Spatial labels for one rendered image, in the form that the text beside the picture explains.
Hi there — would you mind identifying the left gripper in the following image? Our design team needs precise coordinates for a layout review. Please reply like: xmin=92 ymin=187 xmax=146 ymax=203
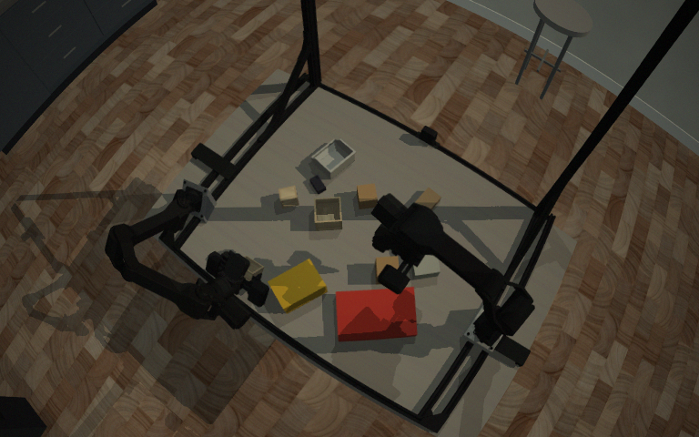
xmin=378 ymin=244 xmax=424 ymax=294

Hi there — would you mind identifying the red flat rectangular block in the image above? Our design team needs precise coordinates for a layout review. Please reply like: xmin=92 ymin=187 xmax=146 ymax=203
xmin=336 ymin=287 xmax=417 ymax=341

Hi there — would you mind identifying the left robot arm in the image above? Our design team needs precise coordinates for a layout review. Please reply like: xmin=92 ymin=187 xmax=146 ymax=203
xmin=371 ymin=194 xmax=535 ymax=347

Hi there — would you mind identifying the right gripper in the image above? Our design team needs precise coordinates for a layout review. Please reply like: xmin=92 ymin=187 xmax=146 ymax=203
xmin=206 ymin=251 xmax=269 ymax=307

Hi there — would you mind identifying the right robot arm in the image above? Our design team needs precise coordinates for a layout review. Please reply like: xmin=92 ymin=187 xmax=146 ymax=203
xmin=105 ymin=186 xmax=252 ymax=330

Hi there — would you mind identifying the yellow rectangular block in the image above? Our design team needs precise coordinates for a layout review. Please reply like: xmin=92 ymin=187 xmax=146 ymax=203
xmin=268 ymin=259 xmax=328 ymax=313

